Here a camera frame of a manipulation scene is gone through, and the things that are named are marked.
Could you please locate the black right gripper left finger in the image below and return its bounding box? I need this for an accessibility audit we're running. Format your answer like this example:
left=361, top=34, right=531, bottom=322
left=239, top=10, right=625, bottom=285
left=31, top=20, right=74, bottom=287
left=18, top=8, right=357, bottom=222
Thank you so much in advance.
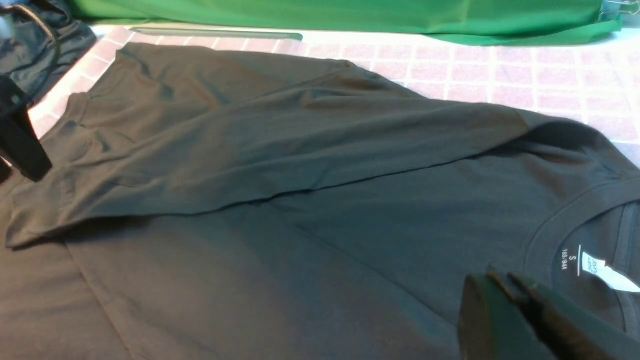
left=457, top=273, right=555, bottom=360

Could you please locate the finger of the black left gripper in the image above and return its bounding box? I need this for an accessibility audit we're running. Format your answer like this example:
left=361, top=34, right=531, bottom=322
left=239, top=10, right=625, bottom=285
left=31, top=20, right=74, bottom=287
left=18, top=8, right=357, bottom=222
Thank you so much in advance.
left=0, top=75, right=53, bottom=182

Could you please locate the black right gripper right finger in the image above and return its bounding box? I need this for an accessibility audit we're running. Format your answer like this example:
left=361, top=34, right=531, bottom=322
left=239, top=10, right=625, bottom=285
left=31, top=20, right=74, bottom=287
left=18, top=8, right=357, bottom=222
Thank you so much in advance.
left=507, top=273, right=640, bottom=360

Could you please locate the gray long sleeve shirt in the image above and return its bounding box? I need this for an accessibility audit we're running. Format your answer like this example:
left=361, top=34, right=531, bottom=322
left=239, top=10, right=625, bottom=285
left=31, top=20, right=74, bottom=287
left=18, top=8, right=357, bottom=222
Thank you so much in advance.
left=1, top=43, right=639, bottom=360

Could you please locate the dark gray crumpled garment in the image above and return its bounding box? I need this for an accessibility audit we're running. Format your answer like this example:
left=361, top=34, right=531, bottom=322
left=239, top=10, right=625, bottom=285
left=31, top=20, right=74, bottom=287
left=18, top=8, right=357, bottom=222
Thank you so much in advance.
left=0, top=0, right=98, bottom=107

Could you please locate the green backdrop cloth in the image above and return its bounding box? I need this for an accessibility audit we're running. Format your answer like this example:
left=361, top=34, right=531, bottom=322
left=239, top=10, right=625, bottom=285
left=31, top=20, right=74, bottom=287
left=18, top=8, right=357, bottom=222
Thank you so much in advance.
left=68, top=0, right=623, bottom=47

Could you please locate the silver binder clip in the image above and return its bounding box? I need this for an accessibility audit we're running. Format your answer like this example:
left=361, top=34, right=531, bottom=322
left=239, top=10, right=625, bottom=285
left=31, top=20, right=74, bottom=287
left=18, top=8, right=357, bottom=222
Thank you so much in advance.
left=598, top=0, right=640, bottom=22

